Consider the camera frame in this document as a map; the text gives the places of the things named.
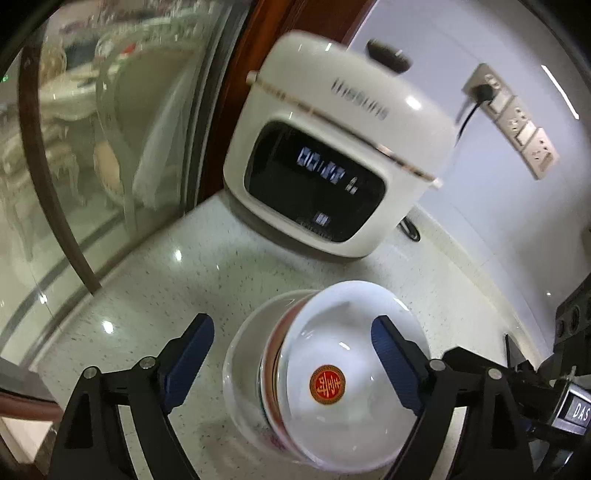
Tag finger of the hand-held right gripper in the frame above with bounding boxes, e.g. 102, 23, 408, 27
504, 333, 556, 385

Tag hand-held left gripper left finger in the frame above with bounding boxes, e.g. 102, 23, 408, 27
48, 313, 215, 480

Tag brown curved door bar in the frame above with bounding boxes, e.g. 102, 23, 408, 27
17, 44, 103, 296

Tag cream ornate chair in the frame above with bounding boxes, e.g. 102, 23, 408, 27
92, 28, 204, 232

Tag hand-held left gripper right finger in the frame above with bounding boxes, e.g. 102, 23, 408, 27
370, 315, 540, 480

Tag cream rice cooker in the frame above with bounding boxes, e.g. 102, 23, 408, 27
223, 30, 458, 264

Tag black power cable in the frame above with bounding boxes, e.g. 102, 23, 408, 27
397, 83, 497, 243

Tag glass door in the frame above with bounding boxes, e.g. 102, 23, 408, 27
0, 0, 259, 402

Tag red banded white bowl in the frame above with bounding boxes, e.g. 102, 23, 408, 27
259, 281, 433, 474

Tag large plain white bowl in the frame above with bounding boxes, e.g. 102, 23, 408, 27
222, 290, 324, 464

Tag beige wall socket panel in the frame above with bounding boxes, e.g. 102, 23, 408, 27
496, 98, 539, 149
521, 128, 559, 181
463, 64, 514, 116

